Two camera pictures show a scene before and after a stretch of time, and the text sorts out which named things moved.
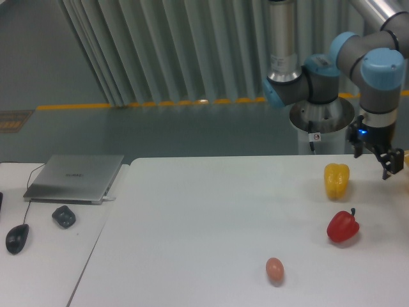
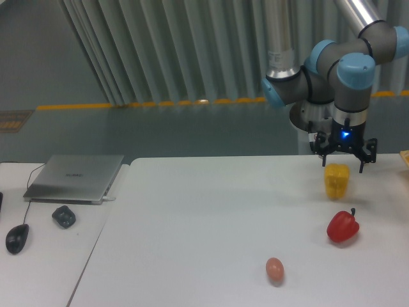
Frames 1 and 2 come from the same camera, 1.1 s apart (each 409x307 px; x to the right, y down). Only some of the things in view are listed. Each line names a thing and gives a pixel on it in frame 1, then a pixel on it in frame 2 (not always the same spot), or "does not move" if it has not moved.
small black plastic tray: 64,216 does not move
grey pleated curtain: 158,51 does not move
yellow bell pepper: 337,179 does not move
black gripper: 392,161 to 346,137
